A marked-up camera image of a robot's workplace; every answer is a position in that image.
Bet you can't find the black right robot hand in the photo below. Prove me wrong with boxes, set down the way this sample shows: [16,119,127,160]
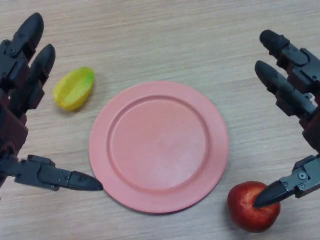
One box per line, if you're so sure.
[252,29,320,209]

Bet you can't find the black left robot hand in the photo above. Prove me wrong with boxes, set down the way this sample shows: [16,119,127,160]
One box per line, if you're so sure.
[0,12,104,193]

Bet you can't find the red apple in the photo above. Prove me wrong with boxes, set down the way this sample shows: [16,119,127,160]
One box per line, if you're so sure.
[226,181,281,227]

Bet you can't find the pink round plate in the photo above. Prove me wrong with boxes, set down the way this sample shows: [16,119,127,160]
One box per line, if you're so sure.
[88,80,230,215]

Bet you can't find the yellow green starfruit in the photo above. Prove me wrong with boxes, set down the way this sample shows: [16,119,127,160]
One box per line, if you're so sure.
[52,66,96,112]

